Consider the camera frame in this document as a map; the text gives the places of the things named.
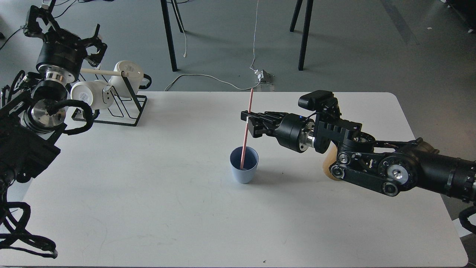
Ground white mug rear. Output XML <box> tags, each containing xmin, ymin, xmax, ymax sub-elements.
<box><xmin>108</xmin><ymin>60</ymin><xmax>152</xmax><ymax>98</ymax></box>

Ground black wire mug rack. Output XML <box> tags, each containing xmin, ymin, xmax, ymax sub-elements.
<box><xmin>81</xmin><ymin>68</ymin><xmax>147</xmax><ymax>127</ymax></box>

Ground white hanging cable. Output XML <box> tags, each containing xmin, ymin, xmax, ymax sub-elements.
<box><xmin>172</xmin><ymin>0</ymin><xmax>187</xmax><ymax>58</ymax></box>

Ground white mug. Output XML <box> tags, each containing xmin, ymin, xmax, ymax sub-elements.
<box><xmin>70</xmin><ymin>80</ymin><xmax>114</xmax><ymax>110</ymax></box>
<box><xmin>108</xmin><ymin>60</ymin><xmax>152</xmax><ymax>98</ymax></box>

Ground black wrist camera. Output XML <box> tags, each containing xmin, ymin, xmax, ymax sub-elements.
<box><xmin>298</xmin><ymin>90</ymin><xmax>338</xmax><ymax>112</ymax></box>

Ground grey floor power socket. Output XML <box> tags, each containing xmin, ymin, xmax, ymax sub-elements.
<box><xmin>254</xmin><ymin>69</ymin><xmax>274</xmax><ymax>84</ymax></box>

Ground black table legs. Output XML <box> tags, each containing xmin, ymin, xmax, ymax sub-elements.
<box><xmin>289</xmin><ymin>0</ymin><xmax>314</xmax><ymax>71</ymax></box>
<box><xmin>160</xmin><ymin>0</ymin><xmax>185</xmax><ymax>72</ymax></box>

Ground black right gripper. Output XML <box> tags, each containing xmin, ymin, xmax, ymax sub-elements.
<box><xmin>240</xmin><ymin>111</ymin><xmax>315</xmax><ymax>153</ymax></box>

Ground black left table legs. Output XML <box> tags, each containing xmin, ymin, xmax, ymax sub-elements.
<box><xmin>160</xmin><ymin>0</ymin><xmax>185</xmax><ymax>72</ymax></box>

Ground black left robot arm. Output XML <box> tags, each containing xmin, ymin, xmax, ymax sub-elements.
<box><xmin>0</xmin><ymin>0</ymin><xmax>107</xmax><ymax>258</ymax></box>

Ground bamboo cylinder holder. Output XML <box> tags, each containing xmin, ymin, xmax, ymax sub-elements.
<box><xmin>322</xmin><ymin>144</ymin><xmax>341</xmax><ymax>181</ymax></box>

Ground pink chopstick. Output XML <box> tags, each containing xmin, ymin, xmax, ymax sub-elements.
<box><xmin>239</xmin><ymin>88</ymin><xmax>254</xmax><ymax>170</ymax></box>

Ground white floor cable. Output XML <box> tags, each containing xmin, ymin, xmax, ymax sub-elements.
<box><xmin>164</xmin><ymin>0</ymin><xmax>261</xmax><ymax>92</ymax></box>

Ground black right table legs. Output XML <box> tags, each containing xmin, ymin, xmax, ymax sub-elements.
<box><xmin>289</xmin><ymin>0</ymin><xmax>314</xmax><ymax>71</ymax></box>

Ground white mug front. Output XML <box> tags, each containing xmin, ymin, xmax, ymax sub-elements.
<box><xmin>70</xmin><ymin>80</ymin><xmax>114</xmax><ymax>110</ymax></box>

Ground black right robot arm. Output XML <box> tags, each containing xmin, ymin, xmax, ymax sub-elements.
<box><xmin>240</xmin><ymin>108</ymin><xmax>475</xmax><ymax>202</ymax></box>

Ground blue plastic cup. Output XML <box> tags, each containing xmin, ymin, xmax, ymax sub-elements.
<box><xmin>229</xmin><ymin>146</ymin><xmax>259</xmax><ymax>184</ymax></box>

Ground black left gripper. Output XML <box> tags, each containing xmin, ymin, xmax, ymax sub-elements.
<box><xmin>23</xmin><ymin>4</ymin><xmax>107</xmax><ymax>83</ymax></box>

